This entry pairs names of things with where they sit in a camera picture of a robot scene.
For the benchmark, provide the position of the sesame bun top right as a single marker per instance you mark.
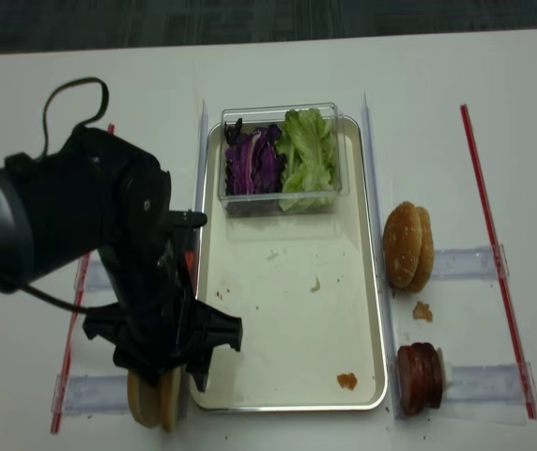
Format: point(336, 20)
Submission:
point(427, 254)

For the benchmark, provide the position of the sesame bun top left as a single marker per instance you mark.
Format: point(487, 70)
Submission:
point(402, 244)

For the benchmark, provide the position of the red plastic rail left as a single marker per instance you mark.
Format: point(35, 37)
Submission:
point(69, 347)

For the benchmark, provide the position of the red plastic rail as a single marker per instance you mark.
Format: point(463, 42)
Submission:
point(506, 296)
point(69, 347)

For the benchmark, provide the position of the purple cabbage leaves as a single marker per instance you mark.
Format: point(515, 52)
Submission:
point(252, 163)

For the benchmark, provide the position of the bread crumb on table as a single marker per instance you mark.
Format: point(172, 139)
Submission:
point(422, 311)

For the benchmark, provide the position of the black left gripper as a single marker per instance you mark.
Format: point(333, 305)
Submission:
point(150, 280)

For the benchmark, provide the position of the metal baking tray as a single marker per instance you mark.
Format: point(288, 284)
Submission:
point(295, 342)

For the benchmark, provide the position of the green lettuce leaves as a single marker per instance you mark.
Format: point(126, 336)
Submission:
point(309, 147)

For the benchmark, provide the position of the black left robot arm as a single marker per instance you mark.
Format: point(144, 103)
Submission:
point(102, 194)

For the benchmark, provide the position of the clear cross rail patty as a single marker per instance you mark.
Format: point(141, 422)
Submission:
point(507, 384)

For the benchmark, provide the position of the clear long rail right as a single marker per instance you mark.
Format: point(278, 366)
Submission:
point(383, 286)

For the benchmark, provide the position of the dark meat patty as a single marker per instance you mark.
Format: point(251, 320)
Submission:
point(412, 380)
point(435, 390)

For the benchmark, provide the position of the clear long rail left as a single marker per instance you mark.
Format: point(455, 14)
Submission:
point(201, 168)

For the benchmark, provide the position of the clear cross rail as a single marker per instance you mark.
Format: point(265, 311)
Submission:
point(76, 395)
point(91, 275)

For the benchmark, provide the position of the clear cross rail lower left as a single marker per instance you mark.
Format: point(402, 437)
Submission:
point(76, 395)

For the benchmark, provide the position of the clear plastic salad container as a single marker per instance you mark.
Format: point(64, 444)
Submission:
point(267, 204)

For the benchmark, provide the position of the clear cross rail bun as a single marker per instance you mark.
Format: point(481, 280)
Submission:
point(480, 263)

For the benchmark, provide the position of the red plastic rail right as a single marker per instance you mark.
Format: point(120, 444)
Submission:
point(506, 296)

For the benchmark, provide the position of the sesame bun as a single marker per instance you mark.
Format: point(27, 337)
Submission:
point(402, 244)
point(427, 254)

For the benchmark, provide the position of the dark meat patty inner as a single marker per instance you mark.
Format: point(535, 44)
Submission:
point(435, 390)

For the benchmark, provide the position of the dark meat patty outer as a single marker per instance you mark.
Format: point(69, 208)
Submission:
point(412, 380)

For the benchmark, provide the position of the clear long rail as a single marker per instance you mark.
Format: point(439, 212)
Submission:
point(201, 168)
point(383, 286)

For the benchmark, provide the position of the small lettuce scrap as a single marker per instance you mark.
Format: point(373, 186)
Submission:
point(316, 287)

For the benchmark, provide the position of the brown crumb on tray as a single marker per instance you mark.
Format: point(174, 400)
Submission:
point(347, 381)

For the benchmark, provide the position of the clear cross rail upper left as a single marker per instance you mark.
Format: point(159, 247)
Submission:
point(91, 275)

